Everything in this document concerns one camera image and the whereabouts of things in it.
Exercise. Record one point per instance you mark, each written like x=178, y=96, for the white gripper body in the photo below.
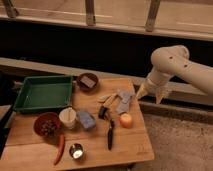
x=156, y=80

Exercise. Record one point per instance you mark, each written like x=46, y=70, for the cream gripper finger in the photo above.
x=160, y=94
x=142, y=91

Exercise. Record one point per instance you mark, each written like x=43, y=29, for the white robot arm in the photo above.
x=174, y=61

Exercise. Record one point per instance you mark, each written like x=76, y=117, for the green plastic tray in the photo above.
x=44, y=93

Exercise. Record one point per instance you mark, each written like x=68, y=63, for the grey cloth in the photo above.
x=125, y=98

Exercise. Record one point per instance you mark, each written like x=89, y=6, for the orange apple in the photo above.
x=126, y=120

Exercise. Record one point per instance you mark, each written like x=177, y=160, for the wooden cutting board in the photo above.
x=26, y=151

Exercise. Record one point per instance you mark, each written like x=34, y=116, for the brown bowl with sponge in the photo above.
x=87, y=81

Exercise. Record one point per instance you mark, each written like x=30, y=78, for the blue sponge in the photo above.
x=86, y=120

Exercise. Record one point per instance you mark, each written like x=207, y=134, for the white paper cup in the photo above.
x=68, y=117

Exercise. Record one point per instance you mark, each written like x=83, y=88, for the small metal cup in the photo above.
x=76, y=151

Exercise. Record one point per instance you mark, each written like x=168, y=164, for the red chili pepper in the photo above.
x=61, y=146

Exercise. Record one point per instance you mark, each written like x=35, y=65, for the red bowl with grapes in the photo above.
x=47, y=124

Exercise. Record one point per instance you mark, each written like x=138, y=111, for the wooden handled brush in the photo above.
x=105, y=106

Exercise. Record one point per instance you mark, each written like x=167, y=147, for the black handled knife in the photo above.
x=110, y=134

